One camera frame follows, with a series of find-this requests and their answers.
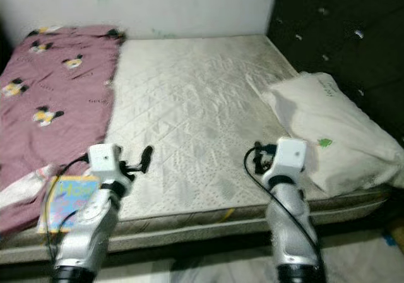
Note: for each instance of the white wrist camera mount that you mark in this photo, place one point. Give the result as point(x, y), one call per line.
point(290, 156)
point(103, 162)

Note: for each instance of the colourful children's picture book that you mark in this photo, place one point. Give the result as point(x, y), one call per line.
point(60, 204)

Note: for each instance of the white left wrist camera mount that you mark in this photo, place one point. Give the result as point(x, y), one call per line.
point(103, 162)

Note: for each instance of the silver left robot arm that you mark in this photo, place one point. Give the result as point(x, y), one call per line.
point(88, 232)

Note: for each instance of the white printed pillow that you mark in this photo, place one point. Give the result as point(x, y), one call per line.
point(334, 125)

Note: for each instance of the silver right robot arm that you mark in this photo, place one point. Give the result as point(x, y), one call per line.
point(290, 232)

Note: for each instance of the white quilted mattress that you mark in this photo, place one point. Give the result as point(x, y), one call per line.
point(196, 106)

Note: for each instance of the black tufted headboard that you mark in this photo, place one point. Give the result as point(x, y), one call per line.
point(341, 18)

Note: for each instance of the mauve cartoon print blanket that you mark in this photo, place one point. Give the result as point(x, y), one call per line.
point(57, 87)

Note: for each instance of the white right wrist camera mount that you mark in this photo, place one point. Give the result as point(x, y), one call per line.
point(290, 156)

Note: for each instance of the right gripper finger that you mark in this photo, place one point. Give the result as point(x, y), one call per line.
point(250, 156)

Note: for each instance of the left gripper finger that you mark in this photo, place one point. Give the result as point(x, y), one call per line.
point(148, 156)

